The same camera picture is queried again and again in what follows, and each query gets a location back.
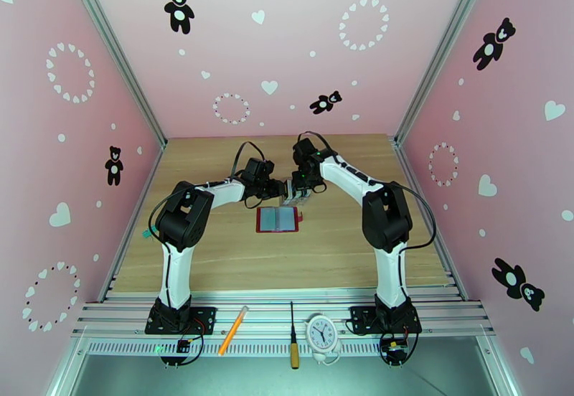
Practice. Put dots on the red leather card holder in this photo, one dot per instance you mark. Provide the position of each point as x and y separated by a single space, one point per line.
258 220

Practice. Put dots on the grey-teal VIP card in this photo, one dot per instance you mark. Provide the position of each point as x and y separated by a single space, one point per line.
270 220

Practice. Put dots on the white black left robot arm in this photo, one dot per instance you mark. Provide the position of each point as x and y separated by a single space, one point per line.
177 273

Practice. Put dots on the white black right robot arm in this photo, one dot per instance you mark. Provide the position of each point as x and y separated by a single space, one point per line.
390 273

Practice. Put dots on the white alarm clock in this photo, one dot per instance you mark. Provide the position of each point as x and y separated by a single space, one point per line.
321 331

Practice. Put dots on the orange pen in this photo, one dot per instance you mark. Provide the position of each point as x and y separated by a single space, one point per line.
232 331

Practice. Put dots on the small black circuit board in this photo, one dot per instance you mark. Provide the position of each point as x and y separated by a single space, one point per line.
182 346

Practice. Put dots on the circuit board yellow connector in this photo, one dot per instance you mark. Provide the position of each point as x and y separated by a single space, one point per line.
394 350

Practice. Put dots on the aluminium side rail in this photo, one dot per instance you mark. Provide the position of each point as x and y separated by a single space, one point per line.
150 179
415 184

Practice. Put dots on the aluminium front rail base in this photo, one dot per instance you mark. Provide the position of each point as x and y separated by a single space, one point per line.
269 318

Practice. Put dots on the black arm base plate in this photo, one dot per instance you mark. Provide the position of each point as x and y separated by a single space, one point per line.
363 320
204 318

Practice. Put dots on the aluminium frame post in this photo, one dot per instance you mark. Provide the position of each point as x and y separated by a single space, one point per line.
117 51
441 49

